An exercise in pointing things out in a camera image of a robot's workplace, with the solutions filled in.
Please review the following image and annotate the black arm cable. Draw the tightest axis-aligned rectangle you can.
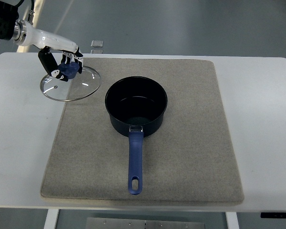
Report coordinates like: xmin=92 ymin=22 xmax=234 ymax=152
xmin=14 ymin=0 xmax=36 ymax=23

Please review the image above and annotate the dark blue saucepan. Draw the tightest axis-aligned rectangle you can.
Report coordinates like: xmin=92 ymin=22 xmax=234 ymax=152
xmin=105 ymin=76 xmax=168 ymax=195

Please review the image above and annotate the small clear floor plate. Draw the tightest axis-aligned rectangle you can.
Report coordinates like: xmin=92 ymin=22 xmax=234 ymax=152
xmin=91 ymin=40 xmax=103 ymax=48

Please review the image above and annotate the white table leg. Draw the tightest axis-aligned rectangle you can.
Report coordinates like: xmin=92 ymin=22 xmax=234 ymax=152
xmin=225 ymin=212 xmax=240 ymax=229
xmin=43 ymin=209 xmax=60 ymax=229

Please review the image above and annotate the white table leg right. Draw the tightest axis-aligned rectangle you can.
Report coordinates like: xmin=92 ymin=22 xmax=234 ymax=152
xmin=225 ymin=212 xmax=240 ymax=229

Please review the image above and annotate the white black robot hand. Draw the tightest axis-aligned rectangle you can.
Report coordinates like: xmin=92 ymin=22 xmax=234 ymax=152
xmin=12 ymin=20 xmax=83 ymax=82

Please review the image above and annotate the black table control panel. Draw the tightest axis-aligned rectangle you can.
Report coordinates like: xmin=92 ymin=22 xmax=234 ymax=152
xmin=260 ymin=212 xmax=286 ymax=219

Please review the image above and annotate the metal plate under table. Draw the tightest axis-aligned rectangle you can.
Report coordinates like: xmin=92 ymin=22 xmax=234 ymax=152
xmin=85 ymin=218 xmax=205 ymax=229

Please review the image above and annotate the white table leg left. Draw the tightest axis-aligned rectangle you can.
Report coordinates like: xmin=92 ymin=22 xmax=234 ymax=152
xmin=43 ymin=209 xmax=60 ymax=229

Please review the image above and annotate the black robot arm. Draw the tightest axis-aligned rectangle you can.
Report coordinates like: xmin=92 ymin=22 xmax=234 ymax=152
xmin=0 ymin=0 xmax=23 ymax=41

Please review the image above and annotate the glass lid with blue knob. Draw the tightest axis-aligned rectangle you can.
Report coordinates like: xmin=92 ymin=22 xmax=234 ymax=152
xmin=40 ymin=62 xmax=102 ymax=102

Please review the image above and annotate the beige felt mat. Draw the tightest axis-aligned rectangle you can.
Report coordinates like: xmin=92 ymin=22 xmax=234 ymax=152
xmin=41 ymin=58 xmax=244 ymax=206

